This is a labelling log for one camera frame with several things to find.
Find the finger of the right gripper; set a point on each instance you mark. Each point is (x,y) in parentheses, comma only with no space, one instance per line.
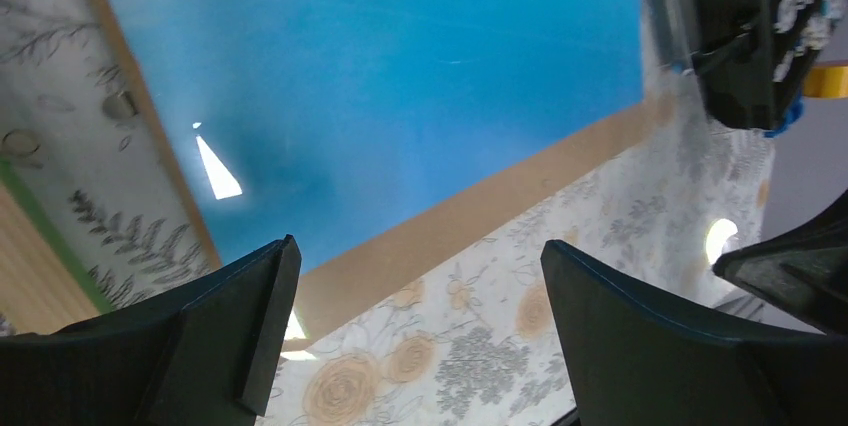
(802,272)

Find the wooden picture frame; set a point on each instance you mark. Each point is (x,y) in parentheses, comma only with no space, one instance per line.
(44,283)

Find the floral tablecloth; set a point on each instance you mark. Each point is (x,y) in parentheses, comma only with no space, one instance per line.
(420,153)

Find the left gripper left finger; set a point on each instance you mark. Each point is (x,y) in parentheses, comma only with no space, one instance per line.
(203,353)

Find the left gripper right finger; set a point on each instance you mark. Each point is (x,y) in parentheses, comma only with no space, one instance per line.
(640,355)

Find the black poker chip case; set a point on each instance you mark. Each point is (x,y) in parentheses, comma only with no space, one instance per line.
(750,58)

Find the yellow toy block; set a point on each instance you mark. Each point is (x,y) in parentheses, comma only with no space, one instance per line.
(829,81)

